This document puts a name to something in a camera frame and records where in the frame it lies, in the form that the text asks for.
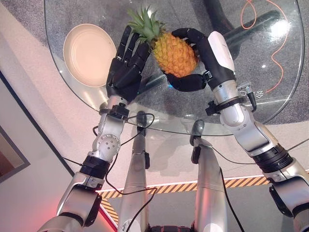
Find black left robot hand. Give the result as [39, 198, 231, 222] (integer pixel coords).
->
[106, 25, 152, 103]

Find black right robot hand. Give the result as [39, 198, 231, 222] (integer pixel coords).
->
[166, 28, 238, 93]

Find orange pineapple with green crown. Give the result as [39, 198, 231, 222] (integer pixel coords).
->
[126, 7, 200, 78]

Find cream round plate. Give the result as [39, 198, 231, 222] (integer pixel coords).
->
[63, 23, 118, 87]

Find round glass table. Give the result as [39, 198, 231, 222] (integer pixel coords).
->
[44, 0, 305, 136]

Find silver left robot leg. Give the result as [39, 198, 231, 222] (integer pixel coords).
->
[117, 111, 151, 232]

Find silver robot leg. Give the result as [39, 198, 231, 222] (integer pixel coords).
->
[117, 111, 151, 232]
[189, 119, 229, 232]

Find silver right robot leg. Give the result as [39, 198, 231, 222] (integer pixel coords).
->
[189, 119, 229, 232]

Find yellow black hazard tape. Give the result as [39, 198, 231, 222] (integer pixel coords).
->
[98, 176, 270, 224]

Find dark framed floor panel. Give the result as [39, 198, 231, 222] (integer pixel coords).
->
[0, 125, 31, 184]

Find orange cable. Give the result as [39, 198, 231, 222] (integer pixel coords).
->
[240, 0, 290, 93]

